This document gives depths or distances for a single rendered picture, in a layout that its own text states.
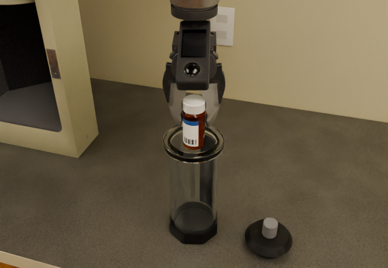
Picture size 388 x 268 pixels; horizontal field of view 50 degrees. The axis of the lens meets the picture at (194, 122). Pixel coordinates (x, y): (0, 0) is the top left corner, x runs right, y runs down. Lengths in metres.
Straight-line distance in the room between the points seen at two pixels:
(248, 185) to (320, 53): 0.45
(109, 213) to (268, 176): 0.38
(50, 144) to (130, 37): 0.45
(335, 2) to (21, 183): 0.90
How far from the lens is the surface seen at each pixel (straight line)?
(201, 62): 0.60
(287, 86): 1.29
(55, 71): 0.98
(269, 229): 0.82
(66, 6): 0.97
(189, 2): 0.62
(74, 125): 1.05
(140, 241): 0.88
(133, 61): 1.40
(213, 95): 0.69
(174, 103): 0.70
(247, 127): 1.18
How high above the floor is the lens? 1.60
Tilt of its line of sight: 34 degrees down
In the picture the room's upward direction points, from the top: straight up
